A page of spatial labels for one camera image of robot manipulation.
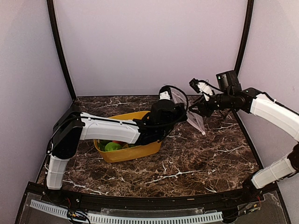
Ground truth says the yellow plastic basket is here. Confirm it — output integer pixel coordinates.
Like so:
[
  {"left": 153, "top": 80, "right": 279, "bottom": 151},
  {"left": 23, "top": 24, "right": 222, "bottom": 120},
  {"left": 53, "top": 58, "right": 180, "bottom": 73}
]
[{"left": 93, "top": 111, "right": 162, "bottom": 163}]

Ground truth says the clear zip top bag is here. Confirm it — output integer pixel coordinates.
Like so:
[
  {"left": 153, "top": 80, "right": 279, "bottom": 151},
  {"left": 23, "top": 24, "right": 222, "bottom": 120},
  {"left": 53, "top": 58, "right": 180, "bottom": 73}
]
[{"left": 171, "top": 87, "right": 206, "bottom": 135}]

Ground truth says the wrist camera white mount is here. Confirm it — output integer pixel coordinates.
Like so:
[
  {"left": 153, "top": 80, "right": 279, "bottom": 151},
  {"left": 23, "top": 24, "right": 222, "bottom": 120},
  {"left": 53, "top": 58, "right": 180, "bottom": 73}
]
[
  {"left": 159, "top": 85, "right": 172, "bottom": 101},
  {"left": 189, "top": 78, "right": 214, "bottom": 101}
]

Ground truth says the black frame post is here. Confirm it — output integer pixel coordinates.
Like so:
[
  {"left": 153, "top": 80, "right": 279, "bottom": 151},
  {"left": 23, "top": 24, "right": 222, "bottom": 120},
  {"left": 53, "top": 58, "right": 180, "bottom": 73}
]
[
  {"left": 234, "top": 0, "right": 254, "bottom": 75},
  {"left": 46, "top": 0, "right": 77, "bottom": 101}
]

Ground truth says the white slotted cable duct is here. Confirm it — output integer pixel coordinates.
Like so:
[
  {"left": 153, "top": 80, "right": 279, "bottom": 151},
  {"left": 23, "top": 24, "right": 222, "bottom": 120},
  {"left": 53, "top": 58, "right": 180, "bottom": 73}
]
[{"left": 30, "top": 199, "right": 223, "bottom": 224}]

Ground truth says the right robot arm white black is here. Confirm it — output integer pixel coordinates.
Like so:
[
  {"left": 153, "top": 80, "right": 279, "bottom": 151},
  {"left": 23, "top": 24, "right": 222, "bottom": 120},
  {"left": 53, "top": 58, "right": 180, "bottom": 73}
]
[{"left": 189, "top": 70, "right": 299, "bottom": 203}]

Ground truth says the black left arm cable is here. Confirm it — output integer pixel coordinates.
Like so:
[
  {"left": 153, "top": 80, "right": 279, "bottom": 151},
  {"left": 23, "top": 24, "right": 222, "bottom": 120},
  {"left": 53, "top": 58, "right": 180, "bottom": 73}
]
[{"left": 140, "top": 86, "right": 189, "bottom": 131}]

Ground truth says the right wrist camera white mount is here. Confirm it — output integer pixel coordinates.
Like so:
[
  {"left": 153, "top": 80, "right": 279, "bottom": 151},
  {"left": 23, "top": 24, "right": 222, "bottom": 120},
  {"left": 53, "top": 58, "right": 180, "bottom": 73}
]
[{"left": 189, "top": 78, "right": 214, "bottom": 101}]

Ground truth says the left black frame post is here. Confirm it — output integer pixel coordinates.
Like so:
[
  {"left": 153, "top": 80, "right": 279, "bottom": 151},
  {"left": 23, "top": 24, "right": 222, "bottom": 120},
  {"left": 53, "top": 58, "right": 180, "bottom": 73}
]
[{"left": 46, "top": 0, "right": 77, "bottom": 101}]

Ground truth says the right black frame post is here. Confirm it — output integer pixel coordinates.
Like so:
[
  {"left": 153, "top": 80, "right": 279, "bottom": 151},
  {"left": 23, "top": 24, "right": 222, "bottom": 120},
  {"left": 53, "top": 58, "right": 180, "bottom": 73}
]
[{"left": 234, "top": 0, "right": 254, "bottom": 75}]

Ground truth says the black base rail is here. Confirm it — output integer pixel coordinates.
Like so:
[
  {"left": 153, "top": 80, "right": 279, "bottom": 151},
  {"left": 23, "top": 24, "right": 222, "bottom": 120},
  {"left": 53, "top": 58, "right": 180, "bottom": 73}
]
[{"left": 25, "top": 181, "right": 281, "bottom": 213}]

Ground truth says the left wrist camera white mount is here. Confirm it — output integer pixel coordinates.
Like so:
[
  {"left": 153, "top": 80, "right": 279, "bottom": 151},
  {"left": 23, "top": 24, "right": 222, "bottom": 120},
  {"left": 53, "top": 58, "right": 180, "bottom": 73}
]
[{"left": 159, "top": 85, "right": 172, "bottom": 101}]

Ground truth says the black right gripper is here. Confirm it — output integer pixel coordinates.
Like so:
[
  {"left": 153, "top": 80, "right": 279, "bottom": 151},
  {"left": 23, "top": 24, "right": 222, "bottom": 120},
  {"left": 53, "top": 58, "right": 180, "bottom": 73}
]
[{"left": 189, "top": 91, "right": 232, "bottom": 117}]

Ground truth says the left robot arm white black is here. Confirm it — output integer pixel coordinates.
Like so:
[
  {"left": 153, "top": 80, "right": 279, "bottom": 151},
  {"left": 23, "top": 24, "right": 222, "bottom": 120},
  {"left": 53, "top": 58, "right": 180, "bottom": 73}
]
[{"left": 46, "top": 99, "right": 187, "bottom": 203}]

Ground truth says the green leafy vegetable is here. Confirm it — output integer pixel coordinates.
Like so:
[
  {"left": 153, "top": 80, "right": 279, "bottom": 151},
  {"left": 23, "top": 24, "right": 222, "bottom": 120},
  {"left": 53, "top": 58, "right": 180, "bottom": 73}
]
[{"left": 97, "top": 140, "right": 110, "bottom": 152}]

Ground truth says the green chayote front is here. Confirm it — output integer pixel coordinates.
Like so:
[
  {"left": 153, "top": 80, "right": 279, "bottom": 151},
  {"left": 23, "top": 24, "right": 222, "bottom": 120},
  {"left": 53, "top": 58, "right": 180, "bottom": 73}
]
[{"left": 104, "top": 142, "right": 122, "bottom": 152}]

